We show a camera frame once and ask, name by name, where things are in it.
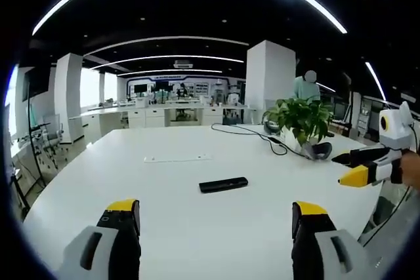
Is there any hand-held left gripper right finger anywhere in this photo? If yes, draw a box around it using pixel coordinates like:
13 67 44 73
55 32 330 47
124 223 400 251
291 201 381 280

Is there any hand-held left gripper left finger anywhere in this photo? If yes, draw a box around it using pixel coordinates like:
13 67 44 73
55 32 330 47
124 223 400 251
57 198 142 280

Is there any black remote control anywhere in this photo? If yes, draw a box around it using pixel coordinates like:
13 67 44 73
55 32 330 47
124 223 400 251
198 176 249 194

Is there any person's right hand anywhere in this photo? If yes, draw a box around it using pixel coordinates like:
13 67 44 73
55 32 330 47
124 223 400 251
400 153 420 191

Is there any green potted plant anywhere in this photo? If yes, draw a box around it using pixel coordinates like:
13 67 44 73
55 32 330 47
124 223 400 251
262 97 335 146

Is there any white plant pot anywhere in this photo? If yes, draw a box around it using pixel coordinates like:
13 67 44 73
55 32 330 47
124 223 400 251
280 125 311 153

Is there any grey round device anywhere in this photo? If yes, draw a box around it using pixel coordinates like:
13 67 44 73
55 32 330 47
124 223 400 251
262 119 282 135

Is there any white square pillar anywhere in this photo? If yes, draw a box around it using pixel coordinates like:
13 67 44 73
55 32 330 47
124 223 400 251
54 52 85 145
245 39 297 124

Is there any grey office chair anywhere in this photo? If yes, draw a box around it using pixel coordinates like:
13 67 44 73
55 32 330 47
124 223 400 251
41 113 65 155

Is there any black tripod stand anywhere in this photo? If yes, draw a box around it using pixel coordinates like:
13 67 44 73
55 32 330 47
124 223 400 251
25 78 49 189

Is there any white long workbench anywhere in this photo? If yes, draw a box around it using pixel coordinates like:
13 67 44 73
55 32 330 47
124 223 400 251
80 98 249 130

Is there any black cable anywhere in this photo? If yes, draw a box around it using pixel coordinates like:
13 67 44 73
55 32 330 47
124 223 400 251
360 184 415 248
211 122 308 158

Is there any white table cable cover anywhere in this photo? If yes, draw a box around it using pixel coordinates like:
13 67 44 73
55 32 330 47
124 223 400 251
143 153 213 163

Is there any wall-mounted black monitor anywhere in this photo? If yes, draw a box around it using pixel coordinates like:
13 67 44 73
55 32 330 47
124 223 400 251
22 66 51 102

